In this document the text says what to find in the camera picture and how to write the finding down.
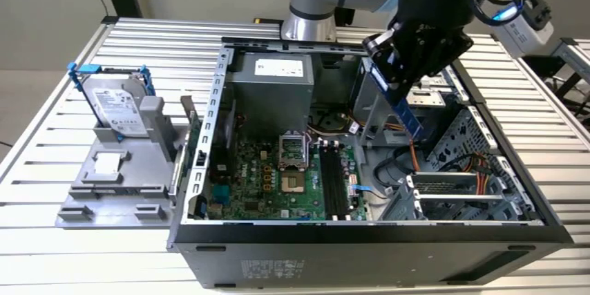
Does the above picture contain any black RAM slot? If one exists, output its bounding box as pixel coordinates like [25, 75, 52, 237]
[320, 142, 338, 220]
[331, 142, 351, 220]

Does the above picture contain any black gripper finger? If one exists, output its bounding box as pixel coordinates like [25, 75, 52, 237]
[362, 30, 407, 86]
[390, 31, 475, 101]

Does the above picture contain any CPU socket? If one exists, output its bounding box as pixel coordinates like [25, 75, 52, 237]
[280, 167, 308, 195]

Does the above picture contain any orange data wire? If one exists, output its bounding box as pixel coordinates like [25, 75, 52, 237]
[408, 139, 420, 173]

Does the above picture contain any metal disk bay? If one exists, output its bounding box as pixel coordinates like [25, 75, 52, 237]
[382, 172, 538, 222]

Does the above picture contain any grey parts rack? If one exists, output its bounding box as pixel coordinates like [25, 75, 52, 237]
[53, 96, 186, 230]

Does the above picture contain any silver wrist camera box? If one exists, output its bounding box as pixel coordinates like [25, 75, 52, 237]
[490, 0, 555, 58]

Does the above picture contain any grey metal drive cage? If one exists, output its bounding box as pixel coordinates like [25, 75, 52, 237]
[356, 56, 462, 146]

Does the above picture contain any silver CPU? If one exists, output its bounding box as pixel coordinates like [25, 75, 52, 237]
[91, 155, 121, 175]

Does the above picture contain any grey power supply unit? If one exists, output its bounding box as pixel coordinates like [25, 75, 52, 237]
[224, 53, 315, 137]

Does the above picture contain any black CPU fan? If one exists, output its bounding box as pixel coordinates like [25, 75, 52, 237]
[308, 108, 360, 135]

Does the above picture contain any silver drive front plate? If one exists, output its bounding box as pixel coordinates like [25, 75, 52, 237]
[407, 89, 446, 108]

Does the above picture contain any metal slat side table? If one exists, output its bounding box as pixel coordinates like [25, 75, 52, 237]
[550, 36, 590, 116]

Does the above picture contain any RAM stick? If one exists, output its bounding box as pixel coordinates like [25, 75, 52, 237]
[368, 63, 426, 141]
[68, 187, 166, 196]

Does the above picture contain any orange yellow red wire bundle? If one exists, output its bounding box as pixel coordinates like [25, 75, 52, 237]
[461, 153, 497, 196]

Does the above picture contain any metal socket cover frame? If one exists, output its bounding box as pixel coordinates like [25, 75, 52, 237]
[279, 131, 308, 169]

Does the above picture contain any hard disk in blue carrier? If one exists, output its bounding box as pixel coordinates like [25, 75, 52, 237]
[67, 62, 156, 144]

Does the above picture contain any green motherboard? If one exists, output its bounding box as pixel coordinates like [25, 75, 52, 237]
[202, 137, 370, 222]

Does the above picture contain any black looped wire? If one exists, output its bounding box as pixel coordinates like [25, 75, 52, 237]
[375, 156, 415, 199]

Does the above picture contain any black open PC case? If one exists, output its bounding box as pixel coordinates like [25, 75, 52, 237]
[166, 35, 575, 289]

